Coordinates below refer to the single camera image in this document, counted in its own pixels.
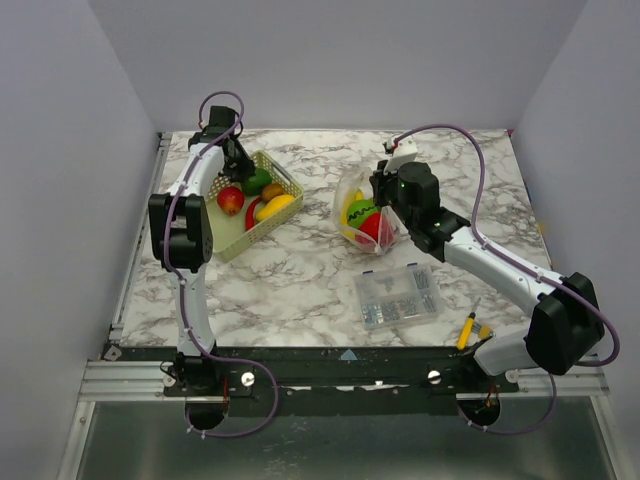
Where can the green toy watermelon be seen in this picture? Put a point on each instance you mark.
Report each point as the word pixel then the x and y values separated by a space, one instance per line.
pixel 359 211

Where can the red toy strawberry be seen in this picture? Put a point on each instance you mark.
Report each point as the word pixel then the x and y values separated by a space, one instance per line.
pixel 230 200

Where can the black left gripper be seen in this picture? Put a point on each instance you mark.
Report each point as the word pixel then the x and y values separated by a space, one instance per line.
pixel 245 166

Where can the clear plastic screw box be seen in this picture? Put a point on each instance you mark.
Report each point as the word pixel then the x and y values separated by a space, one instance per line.
pixel 398 297

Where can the red toy bell pepper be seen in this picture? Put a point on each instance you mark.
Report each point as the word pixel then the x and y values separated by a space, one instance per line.
pixel 376 231

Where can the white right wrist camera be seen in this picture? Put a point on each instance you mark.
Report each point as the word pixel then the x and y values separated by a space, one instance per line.
pixel 400 153

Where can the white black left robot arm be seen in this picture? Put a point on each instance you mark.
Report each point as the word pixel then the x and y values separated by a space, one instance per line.
pixel 182 241

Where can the yellow handled screwdriver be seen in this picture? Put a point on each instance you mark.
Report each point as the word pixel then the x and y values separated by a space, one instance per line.
pixel 468 326

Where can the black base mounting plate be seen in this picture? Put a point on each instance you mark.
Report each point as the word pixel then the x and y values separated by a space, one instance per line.
pixel 332 381

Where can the green bell pepper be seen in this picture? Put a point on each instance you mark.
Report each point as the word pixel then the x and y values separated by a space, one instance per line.
pixel 254 184

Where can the red toy chili pepper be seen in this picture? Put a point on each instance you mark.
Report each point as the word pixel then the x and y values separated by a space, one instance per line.
pixel 250 220

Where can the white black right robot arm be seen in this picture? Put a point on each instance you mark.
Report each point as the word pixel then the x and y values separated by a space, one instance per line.
pixel 563 326

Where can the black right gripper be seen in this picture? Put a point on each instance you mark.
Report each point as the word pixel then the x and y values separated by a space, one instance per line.
pixel 378 181

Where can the clear zip top bag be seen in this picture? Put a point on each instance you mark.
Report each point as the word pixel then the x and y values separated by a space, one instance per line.
pixel 354 185

